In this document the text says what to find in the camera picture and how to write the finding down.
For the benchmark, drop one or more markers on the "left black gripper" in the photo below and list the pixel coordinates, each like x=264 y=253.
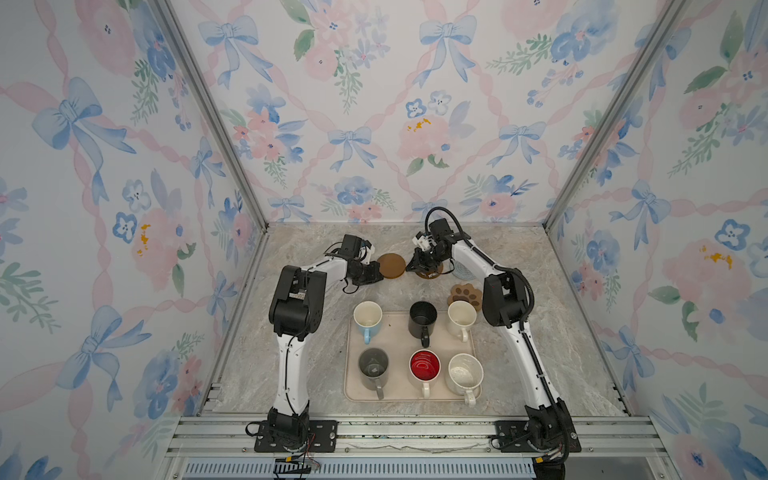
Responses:
x=375 y=275

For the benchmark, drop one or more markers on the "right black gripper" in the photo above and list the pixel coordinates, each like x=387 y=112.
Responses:
x=416 y=263

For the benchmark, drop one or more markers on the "matte brown wooden coaster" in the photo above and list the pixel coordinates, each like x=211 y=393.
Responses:
x=391 y=265

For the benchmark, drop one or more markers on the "white and blue mug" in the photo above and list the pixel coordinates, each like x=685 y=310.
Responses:
x=368 y=316

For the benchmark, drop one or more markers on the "cream mug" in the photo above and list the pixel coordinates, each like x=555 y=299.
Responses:
x=461 y=317

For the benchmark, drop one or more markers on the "glossy brown wooden coaster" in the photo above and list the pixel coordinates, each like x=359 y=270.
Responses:
x=430 y=275

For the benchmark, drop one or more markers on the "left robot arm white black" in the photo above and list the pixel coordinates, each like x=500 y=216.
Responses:
x=295 y=314

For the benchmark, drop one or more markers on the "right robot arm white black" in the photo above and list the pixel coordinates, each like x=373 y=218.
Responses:
x=507 y=302

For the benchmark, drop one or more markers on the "grey braided round coaster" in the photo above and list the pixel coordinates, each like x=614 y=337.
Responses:
x=463 y=273

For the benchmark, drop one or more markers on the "cork paw print coaster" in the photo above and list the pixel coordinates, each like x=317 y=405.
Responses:
x=466 y=293

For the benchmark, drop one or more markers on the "black mug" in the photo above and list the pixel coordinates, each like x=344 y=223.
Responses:
x=422 y=319

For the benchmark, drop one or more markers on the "grey mug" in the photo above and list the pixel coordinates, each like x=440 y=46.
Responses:
x=373 y=365

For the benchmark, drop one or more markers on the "beige serving tray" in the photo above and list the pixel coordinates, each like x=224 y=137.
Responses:
x=395 y=340

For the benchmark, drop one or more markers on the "red interior white mug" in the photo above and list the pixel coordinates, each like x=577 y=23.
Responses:
x=424 y=368

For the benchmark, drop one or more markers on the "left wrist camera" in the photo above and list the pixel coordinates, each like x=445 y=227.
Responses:
x=351 y=247

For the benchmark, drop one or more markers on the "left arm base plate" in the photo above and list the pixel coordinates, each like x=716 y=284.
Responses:
x=317 y=436

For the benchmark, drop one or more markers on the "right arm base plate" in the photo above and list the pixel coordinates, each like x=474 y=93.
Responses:
x=507 y=435

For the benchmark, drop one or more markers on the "aluminium front rail frame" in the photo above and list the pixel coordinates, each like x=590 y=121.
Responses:
x=222 y=446

